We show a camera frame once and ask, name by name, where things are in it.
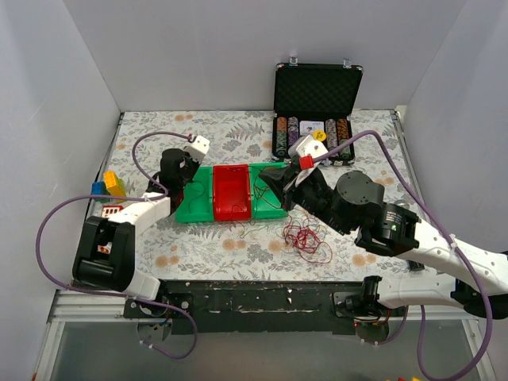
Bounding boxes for red wire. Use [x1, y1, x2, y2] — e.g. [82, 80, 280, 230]
[253, 166, 287, 210]

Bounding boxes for wire bundle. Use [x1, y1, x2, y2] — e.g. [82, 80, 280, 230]
[279, 214, 334, 265]

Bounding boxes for black wire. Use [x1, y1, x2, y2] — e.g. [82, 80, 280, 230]
[182, 182, 271, 239]

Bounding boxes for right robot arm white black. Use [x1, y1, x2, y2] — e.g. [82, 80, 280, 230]
[260, 167, 507, 319]

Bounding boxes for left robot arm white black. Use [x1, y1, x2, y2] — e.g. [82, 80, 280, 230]
[72, 146, 208, 318]

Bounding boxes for floral table mat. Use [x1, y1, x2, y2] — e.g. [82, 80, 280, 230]
[81, 109, 441, 283]

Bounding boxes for right green bin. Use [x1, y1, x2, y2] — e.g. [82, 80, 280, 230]
[248, 162, 287, 220]

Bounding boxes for green bin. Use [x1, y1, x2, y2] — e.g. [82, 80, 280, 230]
[175, 167, 214, 224]
[248, 162, 287, 220]

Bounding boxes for left green bin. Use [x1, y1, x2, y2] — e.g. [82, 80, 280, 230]
[175, 167, 214, 224]

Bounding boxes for red bin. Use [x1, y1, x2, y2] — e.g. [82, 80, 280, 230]
[213, 164, 252, 221]

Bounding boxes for stacked toy bricks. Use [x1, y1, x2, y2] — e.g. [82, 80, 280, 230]
[90, 171, 127, 204]

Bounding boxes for red white toy block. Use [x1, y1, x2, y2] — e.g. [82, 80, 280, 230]
[101, 205, 124, 218]

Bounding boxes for black poker chip case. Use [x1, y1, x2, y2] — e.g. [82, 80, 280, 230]
[271, 56, 364, 162]

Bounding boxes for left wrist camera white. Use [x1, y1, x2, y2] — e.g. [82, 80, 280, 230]
[184, 135, 210, 163]

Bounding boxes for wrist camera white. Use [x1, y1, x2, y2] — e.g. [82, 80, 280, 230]
[288, 135, 328, 171]
[184, 135, 210, 163]

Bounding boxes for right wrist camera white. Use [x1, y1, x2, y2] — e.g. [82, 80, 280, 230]
[288, 135, 328, 171]

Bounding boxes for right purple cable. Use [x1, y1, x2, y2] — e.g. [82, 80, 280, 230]
[313, 129, 495, 381]

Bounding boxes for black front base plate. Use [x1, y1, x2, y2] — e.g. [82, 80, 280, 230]
[123, 278, 405, 335]

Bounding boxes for aluminium frame rail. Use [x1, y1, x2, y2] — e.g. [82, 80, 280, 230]
[48, 291, 475, 322]

